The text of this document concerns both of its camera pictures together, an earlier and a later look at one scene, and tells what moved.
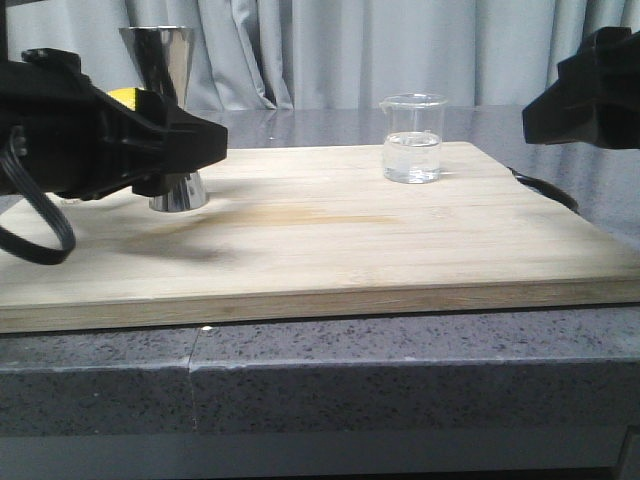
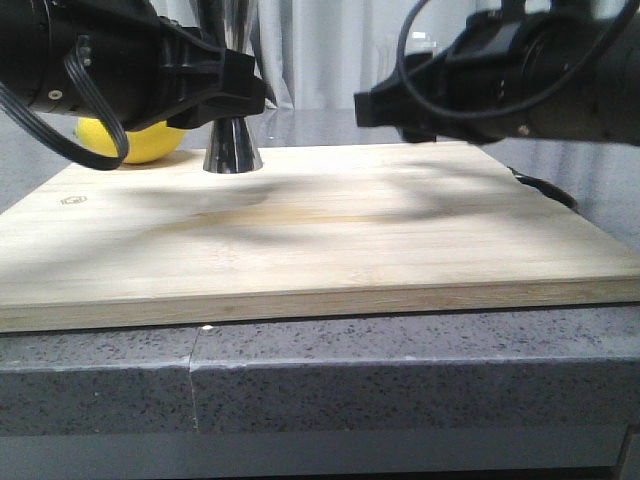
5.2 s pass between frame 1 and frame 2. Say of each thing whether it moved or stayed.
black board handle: stayed
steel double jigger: moved
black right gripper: moved
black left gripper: moved
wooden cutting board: stayed
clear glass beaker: moved
